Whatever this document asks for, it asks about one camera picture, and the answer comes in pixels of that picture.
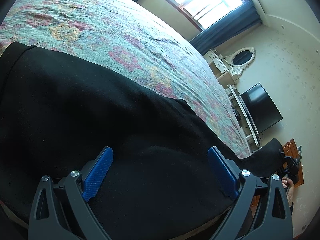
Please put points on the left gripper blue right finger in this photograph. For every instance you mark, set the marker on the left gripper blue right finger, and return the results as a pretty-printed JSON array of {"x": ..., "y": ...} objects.
[{"x": 224, "y": 173}]

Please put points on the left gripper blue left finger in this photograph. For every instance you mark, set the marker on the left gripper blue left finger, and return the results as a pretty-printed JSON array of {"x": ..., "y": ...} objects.
[{"x": 94, "y": 173}]

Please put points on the black studded pants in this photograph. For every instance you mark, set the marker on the black studded pants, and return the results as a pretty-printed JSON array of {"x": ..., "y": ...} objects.
[{"x": 58, "y": 112}]

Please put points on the person's right hand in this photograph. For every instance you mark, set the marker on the person's right hand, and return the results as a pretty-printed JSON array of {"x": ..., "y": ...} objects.
[{"x": 288, "y": 185}]

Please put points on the black flat television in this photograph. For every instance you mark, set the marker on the black flat television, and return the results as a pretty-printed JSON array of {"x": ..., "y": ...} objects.
[{"x": 261, "y": 108}]

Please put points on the white tv console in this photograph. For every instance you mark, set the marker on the white tv console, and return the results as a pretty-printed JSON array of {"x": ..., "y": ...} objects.
[{"x": 247, "y": 126}]

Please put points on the cream dressing table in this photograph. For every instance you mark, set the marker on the cream dressing table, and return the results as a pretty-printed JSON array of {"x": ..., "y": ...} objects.
[{"x": 225, "y": 75}]

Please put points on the oval vanity mirror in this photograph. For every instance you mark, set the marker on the oval vanity mirror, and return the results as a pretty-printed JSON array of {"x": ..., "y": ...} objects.
[{"x": 241, "y": 59}]

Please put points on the right navy curtain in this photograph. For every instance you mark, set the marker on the right navy curtain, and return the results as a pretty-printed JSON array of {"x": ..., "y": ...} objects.
[{"x": 235, "y": 22}]

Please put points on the floral bedspread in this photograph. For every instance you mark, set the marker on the floral bedspread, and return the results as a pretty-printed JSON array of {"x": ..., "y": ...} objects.
[{"x": 123, "y": 36}]

